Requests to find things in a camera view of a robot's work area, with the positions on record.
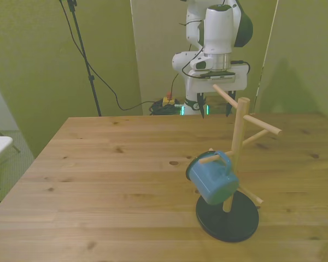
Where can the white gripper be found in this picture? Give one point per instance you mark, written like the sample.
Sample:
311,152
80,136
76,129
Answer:
221,83

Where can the blue enamel mug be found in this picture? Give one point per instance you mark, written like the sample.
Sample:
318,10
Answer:
213,183

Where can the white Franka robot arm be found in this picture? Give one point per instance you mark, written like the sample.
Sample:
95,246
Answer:
218,27

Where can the wooden mug tree black base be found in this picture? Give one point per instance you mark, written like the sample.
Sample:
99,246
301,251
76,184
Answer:
227,223

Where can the yellow emergency stop box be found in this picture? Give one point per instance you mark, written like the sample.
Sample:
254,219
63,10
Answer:
168,100

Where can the pale room divider panel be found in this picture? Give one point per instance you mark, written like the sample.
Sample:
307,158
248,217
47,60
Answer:
158,54

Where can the black tripod stand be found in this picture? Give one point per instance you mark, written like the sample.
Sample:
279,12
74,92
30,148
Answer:
83,52

